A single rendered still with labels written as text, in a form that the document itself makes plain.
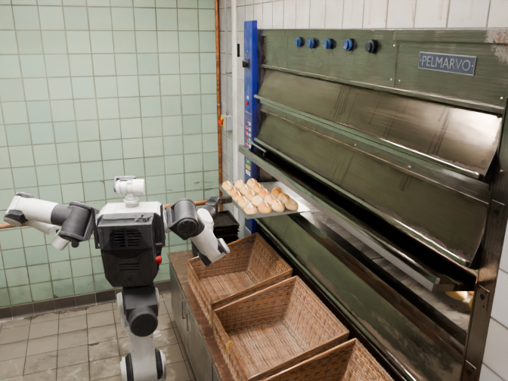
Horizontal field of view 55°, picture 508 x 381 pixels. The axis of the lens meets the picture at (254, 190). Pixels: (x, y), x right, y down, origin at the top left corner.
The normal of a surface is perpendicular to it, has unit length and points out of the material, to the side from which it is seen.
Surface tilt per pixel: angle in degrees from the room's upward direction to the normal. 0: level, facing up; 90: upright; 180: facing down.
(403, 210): 70
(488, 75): 90
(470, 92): 90
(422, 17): 90
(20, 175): 90
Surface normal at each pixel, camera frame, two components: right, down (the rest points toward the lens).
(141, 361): 0.30, -0.11
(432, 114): -0.87, -0.24
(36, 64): 0.33, 0.29
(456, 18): -0.94, 0.11
